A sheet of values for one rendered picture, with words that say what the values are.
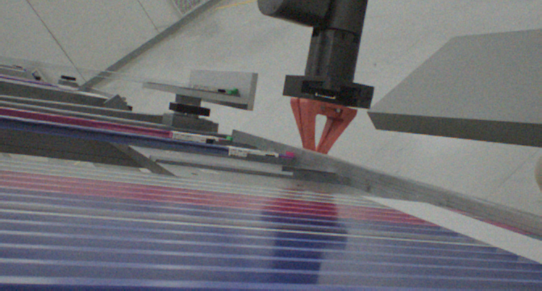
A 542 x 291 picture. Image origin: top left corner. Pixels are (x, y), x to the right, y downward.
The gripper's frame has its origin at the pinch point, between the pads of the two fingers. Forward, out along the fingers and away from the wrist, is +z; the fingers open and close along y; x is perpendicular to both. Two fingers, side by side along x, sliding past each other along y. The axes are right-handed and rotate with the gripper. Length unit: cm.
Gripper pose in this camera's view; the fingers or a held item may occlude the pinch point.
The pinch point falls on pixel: (314, 158)
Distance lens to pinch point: 69.2
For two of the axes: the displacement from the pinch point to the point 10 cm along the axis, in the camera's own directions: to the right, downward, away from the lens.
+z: -1.7, 9.8, 0.4
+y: 4.2, 1.2, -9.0
